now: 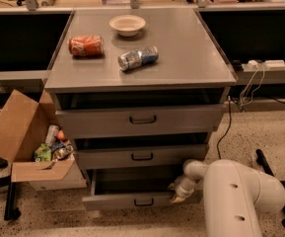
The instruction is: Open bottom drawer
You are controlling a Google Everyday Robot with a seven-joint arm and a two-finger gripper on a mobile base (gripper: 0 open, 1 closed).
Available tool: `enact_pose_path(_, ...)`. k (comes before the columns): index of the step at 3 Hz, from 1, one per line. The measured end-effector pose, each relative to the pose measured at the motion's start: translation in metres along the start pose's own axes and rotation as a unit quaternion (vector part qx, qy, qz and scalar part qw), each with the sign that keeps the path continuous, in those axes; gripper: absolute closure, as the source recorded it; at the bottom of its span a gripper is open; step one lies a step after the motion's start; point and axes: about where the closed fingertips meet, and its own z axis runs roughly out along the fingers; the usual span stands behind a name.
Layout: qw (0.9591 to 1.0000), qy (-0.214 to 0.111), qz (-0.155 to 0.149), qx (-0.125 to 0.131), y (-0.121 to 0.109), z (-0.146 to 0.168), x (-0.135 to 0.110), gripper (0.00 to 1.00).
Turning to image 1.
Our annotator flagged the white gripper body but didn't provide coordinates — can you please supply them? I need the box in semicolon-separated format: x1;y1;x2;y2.
174;175;198;198

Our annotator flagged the grey bottom drawer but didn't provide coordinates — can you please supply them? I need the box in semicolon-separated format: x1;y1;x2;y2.
82;165;182;210

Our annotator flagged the grey drawer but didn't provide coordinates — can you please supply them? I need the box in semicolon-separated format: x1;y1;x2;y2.
82;165;182;210
75;144;208;170
56;105;223;138

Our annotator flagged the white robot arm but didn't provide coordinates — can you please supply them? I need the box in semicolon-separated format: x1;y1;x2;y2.
169;159;285;237

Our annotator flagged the grey middle drawer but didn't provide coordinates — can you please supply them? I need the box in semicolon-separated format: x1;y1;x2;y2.
75;144;208;170

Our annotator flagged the grey drawer cabinet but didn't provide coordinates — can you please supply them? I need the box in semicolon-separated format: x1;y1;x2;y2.
44;7;238;194

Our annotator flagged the grey top drawer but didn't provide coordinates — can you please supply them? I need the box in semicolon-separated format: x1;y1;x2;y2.
56;105;223;138

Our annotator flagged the crushed can in box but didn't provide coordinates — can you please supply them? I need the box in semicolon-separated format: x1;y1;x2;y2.
51;141;74;161

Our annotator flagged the orange fruit in box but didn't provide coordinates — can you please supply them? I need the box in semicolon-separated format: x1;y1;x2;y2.
57;130;66;141

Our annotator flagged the silver can in box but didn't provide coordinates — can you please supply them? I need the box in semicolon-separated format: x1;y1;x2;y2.
45;125;59;146

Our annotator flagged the green snack bag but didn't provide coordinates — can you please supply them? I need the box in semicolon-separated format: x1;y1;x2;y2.
34;143;52;162

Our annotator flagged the silver blue crushed can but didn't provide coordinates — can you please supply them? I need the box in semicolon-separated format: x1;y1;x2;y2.
118;45;159;72

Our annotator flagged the white power strip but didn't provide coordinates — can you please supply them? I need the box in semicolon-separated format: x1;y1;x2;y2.
245;60;285;71

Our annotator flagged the brown cardboard box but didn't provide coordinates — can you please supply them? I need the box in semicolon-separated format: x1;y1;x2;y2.
0;90;74;183

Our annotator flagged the black left stand leg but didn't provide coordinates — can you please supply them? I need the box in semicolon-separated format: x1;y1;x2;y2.
4;183;21;221

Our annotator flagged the white bowl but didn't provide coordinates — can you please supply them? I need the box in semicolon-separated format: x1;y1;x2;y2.
109;15;146;38

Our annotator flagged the orange soda can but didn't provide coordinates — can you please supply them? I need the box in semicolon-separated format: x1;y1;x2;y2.
68;36;104;57

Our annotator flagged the black power cable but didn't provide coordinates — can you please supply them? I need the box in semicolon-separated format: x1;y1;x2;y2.
216;96;285;183

